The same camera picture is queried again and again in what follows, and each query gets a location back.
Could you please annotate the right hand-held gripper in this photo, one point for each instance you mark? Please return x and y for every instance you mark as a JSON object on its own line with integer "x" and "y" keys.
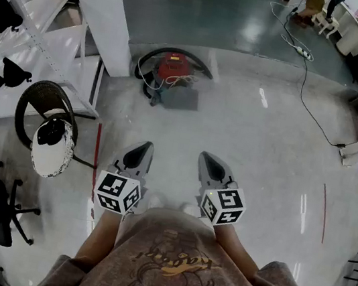
{"x": 223, "y": 204}

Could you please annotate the white and black helmet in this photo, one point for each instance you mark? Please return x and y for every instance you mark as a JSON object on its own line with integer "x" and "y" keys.
{"x": 51, "y": 155}

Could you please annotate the white table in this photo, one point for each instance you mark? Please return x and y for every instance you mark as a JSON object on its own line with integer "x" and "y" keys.
{"x": 351, "y": 35}

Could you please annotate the person's brown printed shirt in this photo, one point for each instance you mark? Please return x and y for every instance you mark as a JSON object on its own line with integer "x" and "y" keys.
{"x": 177, "y": 274}

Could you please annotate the white metal shelf rack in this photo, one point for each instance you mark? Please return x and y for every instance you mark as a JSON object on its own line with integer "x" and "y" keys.
{"x": 39, "y": 44}

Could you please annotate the person's right forearm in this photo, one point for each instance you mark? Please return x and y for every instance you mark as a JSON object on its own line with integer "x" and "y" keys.
{"x": 235, "y": 253}

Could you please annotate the person's left forearm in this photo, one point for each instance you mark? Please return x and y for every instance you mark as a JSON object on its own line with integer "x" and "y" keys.
{"x": 98, "y": 241}

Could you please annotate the dark wicker chair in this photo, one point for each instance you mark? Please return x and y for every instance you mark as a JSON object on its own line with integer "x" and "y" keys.
{"x": 38, "y": 88}

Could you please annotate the red canister vacuum cleaner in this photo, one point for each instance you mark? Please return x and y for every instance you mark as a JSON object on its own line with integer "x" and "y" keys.
{"x": 193, "y": 56}

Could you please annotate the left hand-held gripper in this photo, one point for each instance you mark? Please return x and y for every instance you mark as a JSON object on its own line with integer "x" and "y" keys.
{"x": 116, "y": 189}

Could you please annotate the white stool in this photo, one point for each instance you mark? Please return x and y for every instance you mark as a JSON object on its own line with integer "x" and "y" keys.
{"x": 325, "y": 22}

